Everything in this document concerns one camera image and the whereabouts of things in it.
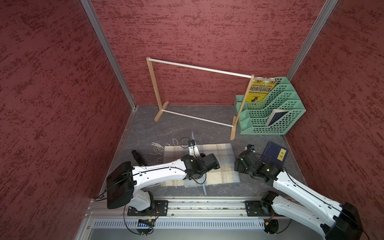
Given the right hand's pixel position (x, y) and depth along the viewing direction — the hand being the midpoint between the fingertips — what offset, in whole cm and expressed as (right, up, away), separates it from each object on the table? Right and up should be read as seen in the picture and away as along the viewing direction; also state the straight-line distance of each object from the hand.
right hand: (240, 166), depth 82 cm
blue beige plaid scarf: (-6, -5, +3) cm, 9 cm away
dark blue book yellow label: (+26, +4, +13) cm, 30 cm away
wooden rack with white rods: (-53, +35, +34) cm, 72 cm away
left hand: (-24, +5, -3) cm, 25 cm away
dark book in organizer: (+26, +29, +13) cm, 41 cm away
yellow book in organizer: (+22, +49, +24) cm, 59 cm away
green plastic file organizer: (+32, +42, +15) cm, 55 cm away
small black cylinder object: (-62, +2, +11) cm, 63 cm away
